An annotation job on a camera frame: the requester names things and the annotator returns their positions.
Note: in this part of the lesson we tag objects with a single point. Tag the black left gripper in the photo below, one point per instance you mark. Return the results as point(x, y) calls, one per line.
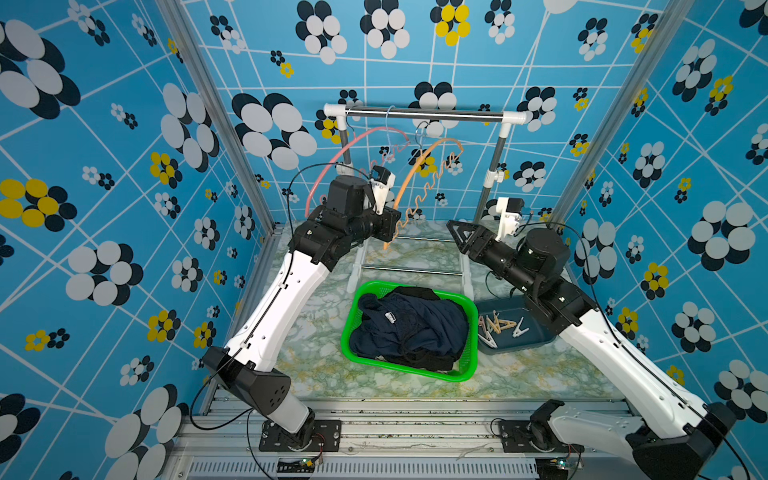
point(385, 219)

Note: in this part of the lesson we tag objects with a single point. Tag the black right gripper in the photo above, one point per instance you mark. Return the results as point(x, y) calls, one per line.
point(483, 243)

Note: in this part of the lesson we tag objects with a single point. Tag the pink plastic hanger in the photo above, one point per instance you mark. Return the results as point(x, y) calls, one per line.
point(343, 156)

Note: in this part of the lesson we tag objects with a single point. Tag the black shorts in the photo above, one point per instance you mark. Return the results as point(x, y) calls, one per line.
point(426, 354)

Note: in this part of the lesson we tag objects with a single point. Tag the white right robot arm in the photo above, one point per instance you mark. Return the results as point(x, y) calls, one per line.
point(674, 432)

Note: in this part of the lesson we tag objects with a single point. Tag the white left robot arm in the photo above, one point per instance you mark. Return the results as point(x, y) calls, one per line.
point(355, 210)

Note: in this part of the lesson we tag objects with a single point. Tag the dark teal plastic bin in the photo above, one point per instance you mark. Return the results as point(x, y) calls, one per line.
point(513, 309)

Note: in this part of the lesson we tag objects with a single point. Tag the white metal clothes rack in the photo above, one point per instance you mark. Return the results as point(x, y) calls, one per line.
point(506, 119)

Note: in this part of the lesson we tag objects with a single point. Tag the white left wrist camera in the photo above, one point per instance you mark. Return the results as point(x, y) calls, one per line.
point(382, 181)

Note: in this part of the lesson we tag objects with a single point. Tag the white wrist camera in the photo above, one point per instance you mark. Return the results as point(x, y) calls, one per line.
point(382, 181)
point(510, 218)

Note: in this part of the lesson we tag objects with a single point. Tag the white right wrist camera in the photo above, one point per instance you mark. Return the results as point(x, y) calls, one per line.
point(510, 218)

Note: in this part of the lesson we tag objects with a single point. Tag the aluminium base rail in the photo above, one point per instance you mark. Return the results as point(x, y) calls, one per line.
point(393, 439)

